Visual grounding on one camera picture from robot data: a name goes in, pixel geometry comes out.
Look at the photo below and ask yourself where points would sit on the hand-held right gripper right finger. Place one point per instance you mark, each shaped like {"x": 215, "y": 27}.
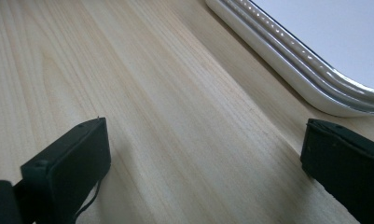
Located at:
{"x": 346, "y": 168}

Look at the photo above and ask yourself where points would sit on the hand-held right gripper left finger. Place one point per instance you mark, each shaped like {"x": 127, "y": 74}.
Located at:
{"x": 66, "y": 174}

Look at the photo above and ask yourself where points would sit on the white square plate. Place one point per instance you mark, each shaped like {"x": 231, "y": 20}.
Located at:
{"x": 346, "y": 37}

